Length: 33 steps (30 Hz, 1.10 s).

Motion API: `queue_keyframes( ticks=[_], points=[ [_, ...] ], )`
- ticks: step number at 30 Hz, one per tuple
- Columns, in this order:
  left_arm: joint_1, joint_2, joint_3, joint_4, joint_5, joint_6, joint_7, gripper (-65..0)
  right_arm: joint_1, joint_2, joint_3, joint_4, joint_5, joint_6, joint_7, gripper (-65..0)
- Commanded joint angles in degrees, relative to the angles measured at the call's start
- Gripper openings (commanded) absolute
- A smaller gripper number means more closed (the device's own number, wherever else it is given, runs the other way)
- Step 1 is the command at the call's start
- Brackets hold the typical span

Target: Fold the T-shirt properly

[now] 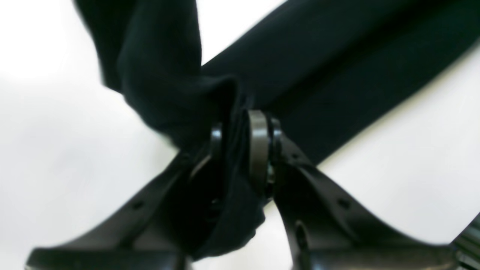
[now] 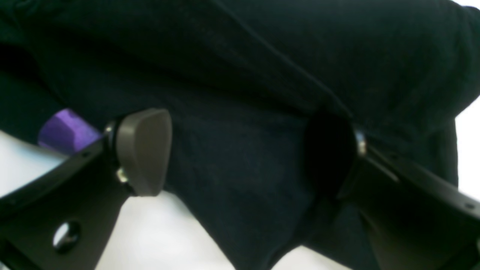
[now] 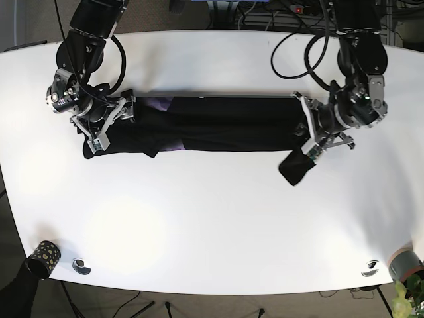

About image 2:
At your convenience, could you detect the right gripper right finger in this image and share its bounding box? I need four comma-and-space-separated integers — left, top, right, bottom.
305, 112, 480, 270

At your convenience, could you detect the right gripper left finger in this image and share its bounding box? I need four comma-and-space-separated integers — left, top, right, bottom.
0, 109, 173, 270

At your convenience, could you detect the black printed T-shirt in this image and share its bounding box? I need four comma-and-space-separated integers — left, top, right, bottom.
1, 0, 479, 270

